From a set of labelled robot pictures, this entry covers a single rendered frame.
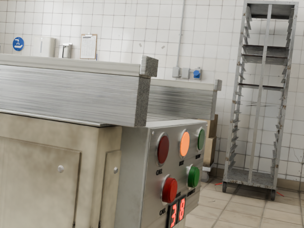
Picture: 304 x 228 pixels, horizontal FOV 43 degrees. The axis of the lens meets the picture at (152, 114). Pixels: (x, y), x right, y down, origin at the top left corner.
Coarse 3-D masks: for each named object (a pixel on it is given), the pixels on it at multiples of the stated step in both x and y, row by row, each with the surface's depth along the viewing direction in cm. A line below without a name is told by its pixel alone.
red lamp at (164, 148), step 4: (164, 136) 44; (164, 140) 44; (168, 140) 45; (160, 144) 42; (164, 144) 44; (168, 144) 45; (160, 148) 43; (164, 148) 44; (168, 148) 45; (160, 152) 43; (164, 152) 44; (160, 156) 43; (164, 156) 44; (160, 160) 43; (164, 160) 44
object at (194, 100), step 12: (156, 84) 67; (168, 84) 66; (180, 84) 65; (192, 84) 64; (204, 84) 63; (216, 84) 63; (156, 96) 67; (168, 96) 66; (180, 96) 65; (192, 96) 64; (204, 96) 64; (216, 96) 65; (156, 108) 67; (168, 108) 66; (180, 108) 65; (192, 108) 64; (204, 108) 64
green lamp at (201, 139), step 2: (202, 130) 58; (200, 132) 58; (202, 132) 58; (200, 134) 58; (202, 134) 59; (204, 134) 60; (200, 136) 58; (202, 136) 59; (200, 138) 58; (202, 138) 59; (200, 140) 58; (202, 140) 59; (198, 142) 57; (200, 142) 58; (202, 142) 59; (198, 144) 57; (200, 144) 58; (202, 144) 59; (198, 146) 57; (200, 146) 58; (202, 146) 59; (200, 148) 58
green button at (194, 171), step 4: (192, 168) 55; (196, 168) 56; (192, 172) 55; (196, 172) 55; (192, 176) 55; (196, 176) 56; (188, 180) 55; (192, 180) 55; (196, 180) 56; (192, 184) 55; (196, 184) 56
